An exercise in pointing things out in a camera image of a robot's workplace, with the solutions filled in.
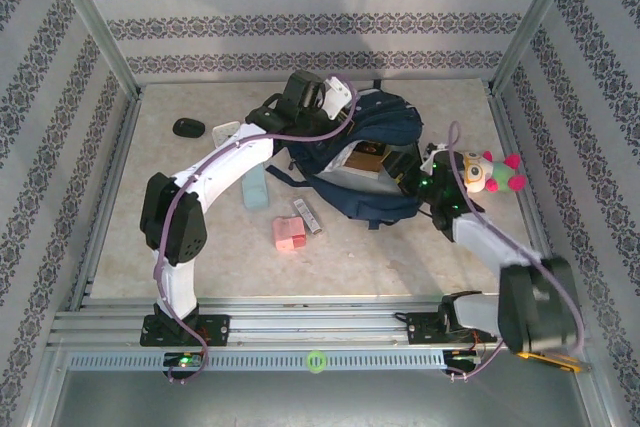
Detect brown hardcover book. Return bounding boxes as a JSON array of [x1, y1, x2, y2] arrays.
[[344, 139, 395, 181]]

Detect navy blue backpack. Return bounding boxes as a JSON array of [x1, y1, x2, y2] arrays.
[[264, 80, 426, 232]]

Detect light blue pencil case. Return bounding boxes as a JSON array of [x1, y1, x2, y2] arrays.
[[241, 166, 270, 212]]

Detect white green pink plush toy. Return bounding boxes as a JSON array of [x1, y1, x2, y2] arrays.
[[458, 148, 528, 197]]

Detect white square alarm clock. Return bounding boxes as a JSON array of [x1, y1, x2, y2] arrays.
[[212, 120, 243, 148]]

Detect small silver white carton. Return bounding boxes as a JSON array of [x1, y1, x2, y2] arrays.
[[292, 197, 324, 237]]

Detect black computer mouse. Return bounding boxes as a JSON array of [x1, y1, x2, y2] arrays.
[[172, 117, 207, 139]]

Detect pink plastic box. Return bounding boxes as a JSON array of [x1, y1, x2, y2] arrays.
[[272, 216, 307, 252]]

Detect small circuit board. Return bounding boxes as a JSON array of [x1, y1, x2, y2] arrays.
[[163, 352, 204, 369], [444, 350, 484, 366]]

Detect yellow utility knife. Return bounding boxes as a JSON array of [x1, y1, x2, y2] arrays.
[[517, 350, 591, 375]]

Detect gray metal base panel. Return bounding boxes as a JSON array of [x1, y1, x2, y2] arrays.
[[49, 369, 614, 427]]

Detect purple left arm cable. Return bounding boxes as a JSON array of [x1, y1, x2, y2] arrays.
[[152, 75, 361, 386]]

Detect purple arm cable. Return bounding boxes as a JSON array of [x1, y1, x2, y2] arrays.
[[447, 120, 587, 382], [152, 75, 361, 386]]

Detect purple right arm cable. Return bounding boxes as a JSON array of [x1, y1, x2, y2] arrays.
[[447, 120, 587, 382]]

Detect aluminium side rail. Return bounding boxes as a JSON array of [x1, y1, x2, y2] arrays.
[[67, 89, 144, 311], [485, 89, 569, 306]]

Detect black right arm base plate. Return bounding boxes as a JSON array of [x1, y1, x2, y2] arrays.
[[407, 311, 499, 347]]

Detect aluminium front rail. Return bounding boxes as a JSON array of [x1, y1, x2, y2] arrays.
[[47, 295, 594, 348]]

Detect aluminium frame post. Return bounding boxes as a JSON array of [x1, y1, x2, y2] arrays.
[[42, 0, 144, 98], [489, 0, 596, 96]]

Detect green tape ring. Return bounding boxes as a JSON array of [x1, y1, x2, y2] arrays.
[[306, 349, 329, 375]]

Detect perforated metal cable tray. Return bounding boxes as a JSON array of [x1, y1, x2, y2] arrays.
[[66, 350, 447, 372]]

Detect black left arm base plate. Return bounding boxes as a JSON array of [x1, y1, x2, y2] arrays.
[[139, 314, 231, 348]]

